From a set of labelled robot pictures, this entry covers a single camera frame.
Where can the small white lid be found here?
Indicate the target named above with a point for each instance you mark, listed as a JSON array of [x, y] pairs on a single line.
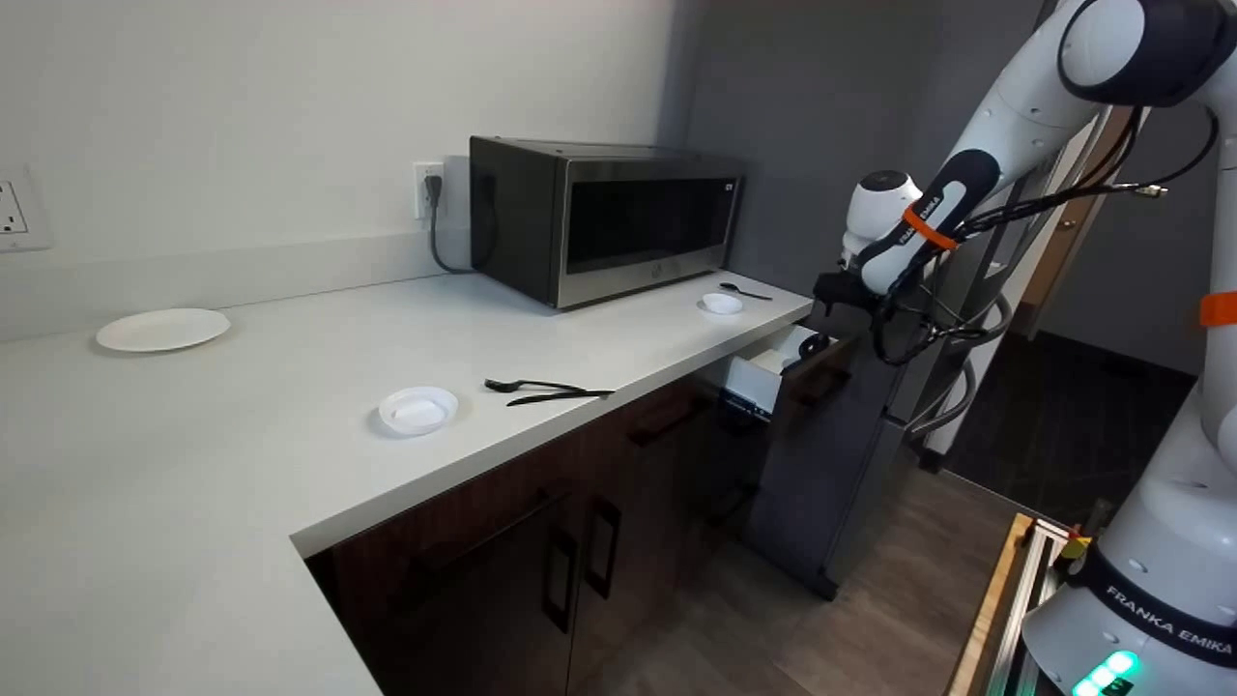
[[722, 304], [416, 410]]

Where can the wooden robot cart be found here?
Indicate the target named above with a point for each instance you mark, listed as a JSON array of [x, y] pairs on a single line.
[[995, 653]]

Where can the small white lid far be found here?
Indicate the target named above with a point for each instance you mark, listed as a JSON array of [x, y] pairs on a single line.
[[722, 304]]

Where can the stainless steel refrigerator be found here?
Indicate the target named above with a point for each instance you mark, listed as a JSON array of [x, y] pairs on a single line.
[[814, 94]]

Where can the white wall power outlet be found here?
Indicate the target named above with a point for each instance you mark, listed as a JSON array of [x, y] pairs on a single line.
[[22, 214]]

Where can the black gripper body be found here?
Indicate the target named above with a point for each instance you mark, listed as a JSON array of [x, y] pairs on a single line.
[[843, 287]]

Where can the small white lid near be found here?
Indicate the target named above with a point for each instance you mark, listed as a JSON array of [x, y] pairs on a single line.
[[416, 410]]

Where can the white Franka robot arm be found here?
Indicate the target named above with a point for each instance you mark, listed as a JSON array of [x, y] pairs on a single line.
[[1111, 97]]

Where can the dark wood lower cabinets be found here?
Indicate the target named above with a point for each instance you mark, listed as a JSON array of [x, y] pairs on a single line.
[[527, 577]]

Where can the open white drawer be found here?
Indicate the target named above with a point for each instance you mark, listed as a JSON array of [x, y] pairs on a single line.
[[755, 376]]

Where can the stainless steel microwave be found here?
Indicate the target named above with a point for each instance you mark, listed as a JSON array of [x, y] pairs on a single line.
[[589, 223]]

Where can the white plate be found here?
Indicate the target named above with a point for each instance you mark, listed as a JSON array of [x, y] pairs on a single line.
[[162, 329]]

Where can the small black plastic spoon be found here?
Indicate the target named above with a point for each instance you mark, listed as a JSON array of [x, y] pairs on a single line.
[[527, 385]]

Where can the small black spoon far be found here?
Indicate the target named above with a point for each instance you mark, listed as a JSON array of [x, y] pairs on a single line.
[[733, 287]]

